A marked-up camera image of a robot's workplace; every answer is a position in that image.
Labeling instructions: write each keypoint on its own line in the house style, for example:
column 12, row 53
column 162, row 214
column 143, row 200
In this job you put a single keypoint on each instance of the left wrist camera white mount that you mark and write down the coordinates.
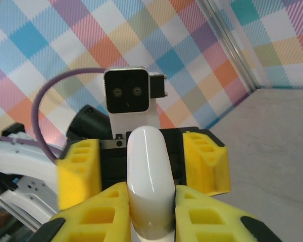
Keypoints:
column 126, row 93

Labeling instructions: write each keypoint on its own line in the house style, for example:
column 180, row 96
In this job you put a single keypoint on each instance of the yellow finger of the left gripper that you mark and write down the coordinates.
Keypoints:
column 209, row 166
column 78, row 176

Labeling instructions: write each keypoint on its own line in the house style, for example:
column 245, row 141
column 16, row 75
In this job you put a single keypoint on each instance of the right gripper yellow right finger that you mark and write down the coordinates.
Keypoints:
column 207, row 221

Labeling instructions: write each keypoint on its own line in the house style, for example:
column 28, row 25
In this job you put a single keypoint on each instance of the aluminium frame post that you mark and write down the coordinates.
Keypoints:
column 229, row 37

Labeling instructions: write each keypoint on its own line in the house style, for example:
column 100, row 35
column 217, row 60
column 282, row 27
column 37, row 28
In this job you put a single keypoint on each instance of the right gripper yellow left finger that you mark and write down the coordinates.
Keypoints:
column 96, row 221

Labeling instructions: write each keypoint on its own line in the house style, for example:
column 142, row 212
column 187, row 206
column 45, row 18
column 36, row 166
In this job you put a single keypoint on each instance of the white earbud charging case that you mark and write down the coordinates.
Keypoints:
column 149, row 164

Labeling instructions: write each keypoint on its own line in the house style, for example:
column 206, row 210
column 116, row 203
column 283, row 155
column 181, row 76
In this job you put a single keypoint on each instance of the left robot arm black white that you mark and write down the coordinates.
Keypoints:
column 20, row 161

